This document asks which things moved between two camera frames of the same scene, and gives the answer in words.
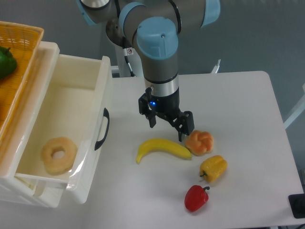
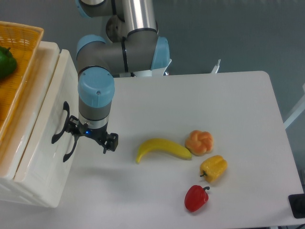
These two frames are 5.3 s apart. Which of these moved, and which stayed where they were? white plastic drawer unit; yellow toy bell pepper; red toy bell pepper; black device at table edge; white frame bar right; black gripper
Moved: black gripper; white plastic drawer unit
Stayed: yellow toy bell pepper; red toy bell pepper; black device at table edge; white frame bar right
